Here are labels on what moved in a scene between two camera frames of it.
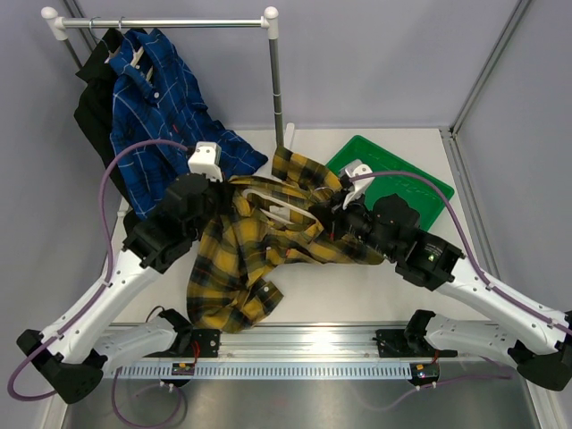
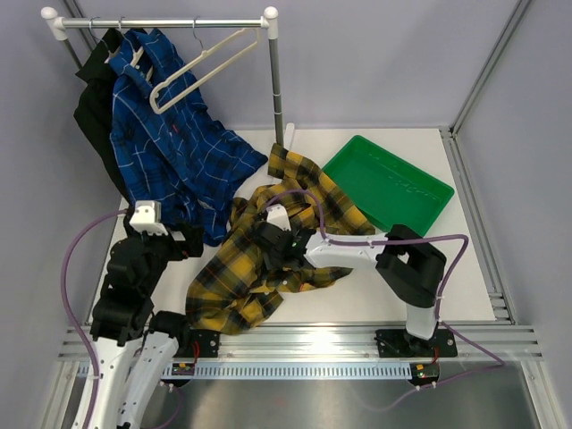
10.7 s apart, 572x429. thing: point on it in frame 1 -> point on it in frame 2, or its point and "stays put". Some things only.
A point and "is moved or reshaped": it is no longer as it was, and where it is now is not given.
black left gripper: x=225 y=190 -> x=191 y=247
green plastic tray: x=424 y=198 stays put
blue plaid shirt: x=149 y=104 stays put
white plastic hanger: x=279 y=202 -> x=154 y=96
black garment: x=93 y=101 stays put
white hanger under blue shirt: x=138 y=51 stays put
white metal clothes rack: x=59 y=25 stays put
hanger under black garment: x=108 y=57 stays put
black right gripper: x=332 y=215 -> x=272 y=260
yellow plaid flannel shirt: x=259 y=224 is moved or reshaped
